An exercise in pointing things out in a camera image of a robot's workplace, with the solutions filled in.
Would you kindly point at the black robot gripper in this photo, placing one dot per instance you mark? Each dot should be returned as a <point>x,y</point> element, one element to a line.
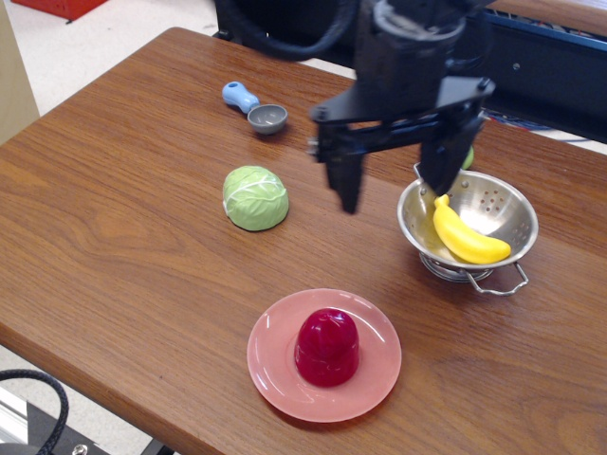
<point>409,89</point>

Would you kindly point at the yellow toy banana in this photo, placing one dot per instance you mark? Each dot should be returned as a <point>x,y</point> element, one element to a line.
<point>462,240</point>

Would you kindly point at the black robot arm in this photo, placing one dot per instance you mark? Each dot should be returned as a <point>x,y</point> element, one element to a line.
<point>407,91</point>

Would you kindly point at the green toy pear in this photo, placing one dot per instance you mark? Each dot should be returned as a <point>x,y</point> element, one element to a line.
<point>468,160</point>

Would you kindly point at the green toy cabbage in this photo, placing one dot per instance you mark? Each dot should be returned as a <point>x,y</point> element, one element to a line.
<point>254,198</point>

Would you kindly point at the red jelly dome toy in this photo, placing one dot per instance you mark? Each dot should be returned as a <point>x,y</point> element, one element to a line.
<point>326,351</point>

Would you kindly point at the pink plastic plate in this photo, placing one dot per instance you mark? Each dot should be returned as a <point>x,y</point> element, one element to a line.
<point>272,366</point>

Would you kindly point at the red box on floor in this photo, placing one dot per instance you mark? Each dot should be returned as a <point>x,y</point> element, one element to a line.
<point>67,9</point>

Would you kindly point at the beige cabinet side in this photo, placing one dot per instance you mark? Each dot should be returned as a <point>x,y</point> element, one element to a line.
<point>18,106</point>

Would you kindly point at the grey metal base with screw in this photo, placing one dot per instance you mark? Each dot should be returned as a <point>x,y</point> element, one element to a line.
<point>25,428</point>

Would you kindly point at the steel colander with handles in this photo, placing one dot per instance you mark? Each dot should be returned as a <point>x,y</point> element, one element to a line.
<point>480,225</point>

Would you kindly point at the blue handled grey scoop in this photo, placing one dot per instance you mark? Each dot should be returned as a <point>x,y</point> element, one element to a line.
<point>264,119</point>

